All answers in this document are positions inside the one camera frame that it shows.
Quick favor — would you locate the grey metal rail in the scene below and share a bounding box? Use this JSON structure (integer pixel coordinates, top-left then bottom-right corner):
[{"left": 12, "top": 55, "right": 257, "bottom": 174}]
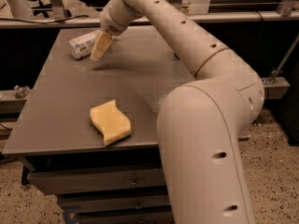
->
[{"left": 0, "top": 10, "right": 299, "bottom": 29}]

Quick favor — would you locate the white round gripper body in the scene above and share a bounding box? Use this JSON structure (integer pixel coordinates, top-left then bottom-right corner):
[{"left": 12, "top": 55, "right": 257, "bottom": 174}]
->
[{"left": 100, "top": 8, "right": 128, "bottom": 35}]

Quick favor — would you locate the small clear crumpled object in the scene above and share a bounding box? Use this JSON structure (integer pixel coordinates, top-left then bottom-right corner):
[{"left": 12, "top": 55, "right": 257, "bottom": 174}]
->
[{"left": 14, "top": 85, "right": 30, "bottom": 99}]

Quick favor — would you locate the grey drawer cabinet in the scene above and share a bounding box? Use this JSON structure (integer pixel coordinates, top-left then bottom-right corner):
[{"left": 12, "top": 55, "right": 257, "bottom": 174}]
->
[{"left": 5, "top": 27, "right": 194, "bottom": 224}]

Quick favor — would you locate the black cable on rail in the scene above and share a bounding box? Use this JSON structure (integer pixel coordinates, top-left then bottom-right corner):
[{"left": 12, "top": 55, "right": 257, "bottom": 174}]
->
[{"left": 0, "top": 14, "right": 90, "bottom": 25}]

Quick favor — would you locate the yellow wavy sponge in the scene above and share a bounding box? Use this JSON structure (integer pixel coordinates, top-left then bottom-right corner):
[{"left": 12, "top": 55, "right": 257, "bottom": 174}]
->
[{"left": 90, "top": 100, "right": 132, "bottom": 147}]

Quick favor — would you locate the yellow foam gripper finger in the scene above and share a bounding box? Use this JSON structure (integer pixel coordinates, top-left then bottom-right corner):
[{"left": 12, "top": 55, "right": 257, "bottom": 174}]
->
[{"left": 90, "top": 33, "right": 113, "bottom": 61}]

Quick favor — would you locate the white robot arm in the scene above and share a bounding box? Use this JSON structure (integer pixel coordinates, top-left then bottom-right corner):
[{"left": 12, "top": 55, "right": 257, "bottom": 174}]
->
[{"left": 100, "top": 0, "right": 264, "bottom": 224}]

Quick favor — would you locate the blue label plastic bottle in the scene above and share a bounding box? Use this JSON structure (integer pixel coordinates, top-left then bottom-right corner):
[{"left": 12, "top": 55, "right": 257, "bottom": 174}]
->
[{"left": 68, "top": 30, "right": 101, "bottom": 60}]

